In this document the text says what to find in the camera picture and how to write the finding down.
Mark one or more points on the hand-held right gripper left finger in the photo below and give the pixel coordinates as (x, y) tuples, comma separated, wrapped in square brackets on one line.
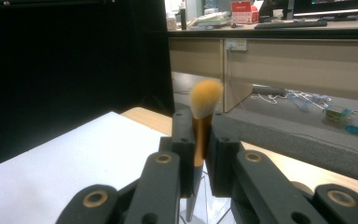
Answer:
[(183, 146)]

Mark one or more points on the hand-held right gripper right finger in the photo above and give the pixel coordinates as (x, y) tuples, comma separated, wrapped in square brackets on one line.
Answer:
[(222, 155)]

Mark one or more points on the makeup brush with orange bristles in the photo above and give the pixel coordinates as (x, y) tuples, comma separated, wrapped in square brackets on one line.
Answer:
[(205, 99)]

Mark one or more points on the grey power strip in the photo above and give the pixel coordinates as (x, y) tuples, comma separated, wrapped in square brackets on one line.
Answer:
[(268, 90)]

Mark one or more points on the wooden desk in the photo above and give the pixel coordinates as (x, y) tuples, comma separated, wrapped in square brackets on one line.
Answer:
[(292, 62)]

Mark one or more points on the white paper sheet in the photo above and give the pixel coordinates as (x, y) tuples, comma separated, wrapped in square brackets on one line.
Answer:
[(62, 168)]

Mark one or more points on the dark bottle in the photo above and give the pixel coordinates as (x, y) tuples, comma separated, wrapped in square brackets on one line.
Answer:
[(183, 17)]

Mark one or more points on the black curtain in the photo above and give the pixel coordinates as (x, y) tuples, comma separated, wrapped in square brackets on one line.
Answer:
[(74, 68)]

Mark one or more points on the colourful plastic packets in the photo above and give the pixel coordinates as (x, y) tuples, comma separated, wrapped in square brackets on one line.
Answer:
[(351, 119)]

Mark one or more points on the red cardboard box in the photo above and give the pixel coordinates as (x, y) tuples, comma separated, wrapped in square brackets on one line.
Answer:
[(244, 12)]

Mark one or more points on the black keyboard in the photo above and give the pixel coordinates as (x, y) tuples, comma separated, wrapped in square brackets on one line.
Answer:
[(290, 24)]

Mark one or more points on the black monitor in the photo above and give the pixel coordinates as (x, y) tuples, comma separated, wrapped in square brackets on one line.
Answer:
[(335, 6)]

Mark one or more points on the white wall socket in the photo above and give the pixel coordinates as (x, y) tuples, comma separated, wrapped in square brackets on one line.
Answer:
[(236, 45)]

